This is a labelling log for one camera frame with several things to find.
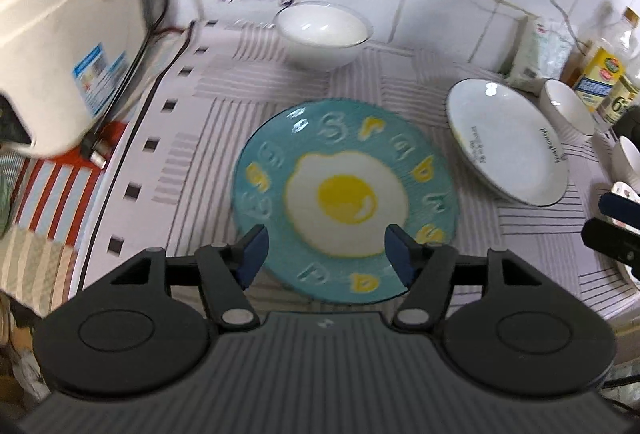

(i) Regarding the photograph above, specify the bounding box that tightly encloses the red striped cloth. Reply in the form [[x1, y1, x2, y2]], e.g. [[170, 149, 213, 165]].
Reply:
[[9, 149, 104, 246]]

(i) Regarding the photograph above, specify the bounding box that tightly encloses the white plate with text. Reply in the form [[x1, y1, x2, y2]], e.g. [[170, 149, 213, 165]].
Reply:
[[446, 78, 570, 207]]

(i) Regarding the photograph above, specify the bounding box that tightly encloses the cooking wine bottle yellow label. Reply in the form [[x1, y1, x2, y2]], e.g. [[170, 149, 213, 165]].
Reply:
[[562, 2, 633, 101]]

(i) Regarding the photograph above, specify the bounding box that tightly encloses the rice cooker black cord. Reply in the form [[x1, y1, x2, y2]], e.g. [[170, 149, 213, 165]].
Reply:
[[79, 0, 199, 170]]

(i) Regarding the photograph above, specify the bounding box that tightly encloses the pink rabbit carrot plate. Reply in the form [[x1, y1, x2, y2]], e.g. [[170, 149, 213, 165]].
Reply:
[[610, 181, 640, 289]]

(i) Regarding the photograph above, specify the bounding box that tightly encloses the white ribbed bowl blue rim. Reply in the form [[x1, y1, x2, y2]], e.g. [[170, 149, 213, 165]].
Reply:
[[538, 79, 596, 145]]

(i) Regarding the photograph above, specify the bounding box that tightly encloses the white rice cooker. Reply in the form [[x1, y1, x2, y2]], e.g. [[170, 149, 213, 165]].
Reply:
[[1, 0, 146, 157]]

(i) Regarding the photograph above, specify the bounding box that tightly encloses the blue fried egg plate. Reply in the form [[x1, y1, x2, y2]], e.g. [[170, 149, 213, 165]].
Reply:
[[232, 99, 459, 305]]

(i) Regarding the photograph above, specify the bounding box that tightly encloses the plain white bowl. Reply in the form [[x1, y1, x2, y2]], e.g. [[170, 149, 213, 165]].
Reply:
[[273, 1, 373, 72]]

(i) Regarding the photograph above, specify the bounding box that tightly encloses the white vinegar bottle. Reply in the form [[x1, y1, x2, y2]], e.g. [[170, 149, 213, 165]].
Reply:
[[596, 7, 639, 131]]

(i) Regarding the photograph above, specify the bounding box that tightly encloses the white salt bag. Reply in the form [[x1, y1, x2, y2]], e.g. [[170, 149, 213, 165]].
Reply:
[[506, 16, 575, 94]]

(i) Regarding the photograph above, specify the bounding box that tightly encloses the striped white table mat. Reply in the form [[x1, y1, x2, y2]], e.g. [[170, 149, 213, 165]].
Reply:
[[72, 22, 639, 318]]

